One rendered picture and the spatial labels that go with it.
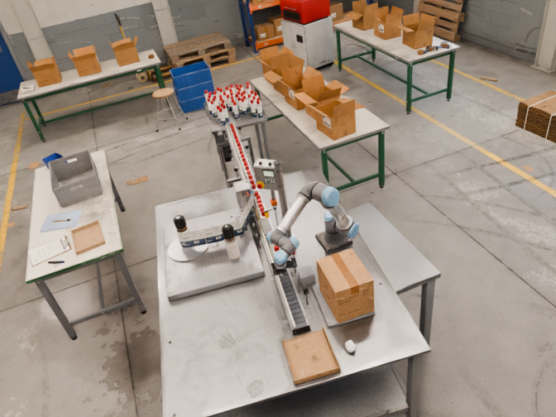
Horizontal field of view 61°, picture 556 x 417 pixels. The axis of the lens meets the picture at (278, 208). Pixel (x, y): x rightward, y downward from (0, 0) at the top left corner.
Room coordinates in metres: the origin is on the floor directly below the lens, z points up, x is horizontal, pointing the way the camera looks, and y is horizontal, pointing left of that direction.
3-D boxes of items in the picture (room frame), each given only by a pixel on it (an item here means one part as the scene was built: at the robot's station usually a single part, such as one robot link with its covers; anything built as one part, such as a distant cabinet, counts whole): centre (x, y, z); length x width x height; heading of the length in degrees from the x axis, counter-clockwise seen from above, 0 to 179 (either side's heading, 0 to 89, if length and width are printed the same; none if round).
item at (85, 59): (7.66, 2.61, 0.96); 0.43 x 0.42 x 0.37; 103
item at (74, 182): (4.03, 1.89, 0.91); 0.60 x 0.40 x 0.22; 19
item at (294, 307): (2.62, 0.09, 0.86); 1.65 x 0.08 x 0.04; 8
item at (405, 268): (2.40, -0.42, 0.81); 0.90 x 0.90 x 0.04; 16
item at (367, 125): (5.18, -0.59, 0.39); 2.20 x 0.80 x 0.78; 16
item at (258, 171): (2.74, 0.02, 1.38); 0.17 x 0.10 x 0.19; 63
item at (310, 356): (1.64, -0.04, 0.85); 0.30 x 0.26 x 0.04; 8
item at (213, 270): (2.69, 0.55, 0.86); 0.80 x 0.67 x 0.05; 8
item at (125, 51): (7.87, 2.00, 0.97); 0.48 x 0.47 x 0.37; 18
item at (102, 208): (3.76, 1.90, 0.40); 1.90 x 0.75 x 0.80; 16
